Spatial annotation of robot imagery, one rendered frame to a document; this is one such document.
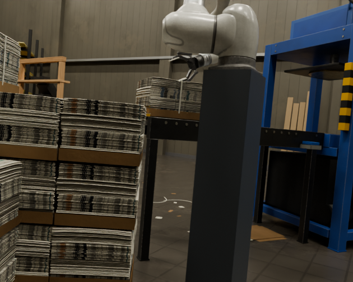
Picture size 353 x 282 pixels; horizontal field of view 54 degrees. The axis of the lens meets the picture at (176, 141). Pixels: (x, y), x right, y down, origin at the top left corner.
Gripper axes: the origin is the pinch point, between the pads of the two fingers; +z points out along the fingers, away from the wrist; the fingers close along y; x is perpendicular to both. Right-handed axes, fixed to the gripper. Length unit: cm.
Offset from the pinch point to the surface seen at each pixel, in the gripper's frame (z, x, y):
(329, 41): -116, -19, 19
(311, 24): -136, 11, 6
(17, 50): 83, -30, -35
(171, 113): 17.8, -13.9, 21.4
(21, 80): 52, 542, -55
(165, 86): 15.0, -12.9, 5.7
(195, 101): 0.2, -14.7, 20.7
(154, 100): 24.5, -13.3, 11.1
